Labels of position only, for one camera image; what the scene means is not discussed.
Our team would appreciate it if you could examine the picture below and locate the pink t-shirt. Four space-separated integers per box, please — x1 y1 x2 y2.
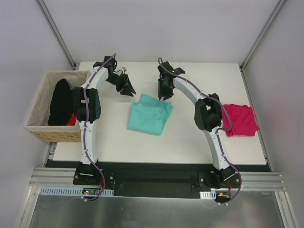
224 104 259 137

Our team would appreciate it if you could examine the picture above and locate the right aluminium corner post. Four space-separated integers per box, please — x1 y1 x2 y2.
240 0 288 72

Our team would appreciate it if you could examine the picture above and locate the white cable duct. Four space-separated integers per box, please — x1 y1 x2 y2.
40 186 114 197
199 190 216 200

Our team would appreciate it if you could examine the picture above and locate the wicker laundry basket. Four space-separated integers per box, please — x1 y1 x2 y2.
24 71 90 143

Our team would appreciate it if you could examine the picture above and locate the left white cable duct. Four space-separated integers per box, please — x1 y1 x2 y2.
40 186 114 197

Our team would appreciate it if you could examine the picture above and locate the black garment in basket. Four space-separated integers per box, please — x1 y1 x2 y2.
47 78 73 126

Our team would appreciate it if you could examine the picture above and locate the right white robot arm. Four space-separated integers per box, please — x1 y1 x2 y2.
158 57 236 189

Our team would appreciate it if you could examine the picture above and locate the left aluminium corner post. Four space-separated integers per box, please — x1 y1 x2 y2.
35 0 76 70

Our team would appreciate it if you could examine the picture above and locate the teal t-shirt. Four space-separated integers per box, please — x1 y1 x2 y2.
127 94 173 135

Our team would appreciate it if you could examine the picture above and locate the aluminium rail frame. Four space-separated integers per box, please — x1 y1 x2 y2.
29 167 287 191

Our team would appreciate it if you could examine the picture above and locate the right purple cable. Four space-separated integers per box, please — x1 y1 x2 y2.
157 57 243 206

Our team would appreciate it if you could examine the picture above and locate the aluminium corner post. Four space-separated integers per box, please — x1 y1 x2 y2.
35 0 76 70
240 0 288 72

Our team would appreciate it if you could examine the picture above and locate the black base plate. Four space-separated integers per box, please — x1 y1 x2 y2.
73 162 241 199

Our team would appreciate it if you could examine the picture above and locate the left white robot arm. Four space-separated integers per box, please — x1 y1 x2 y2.
72 54 136 185

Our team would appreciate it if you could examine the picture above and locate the red garment in basket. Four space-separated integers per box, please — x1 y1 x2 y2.
66 113 77 126

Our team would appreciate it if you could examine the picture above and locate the right white cable duct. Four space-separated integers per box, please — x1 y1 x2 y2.
199 190 216 200

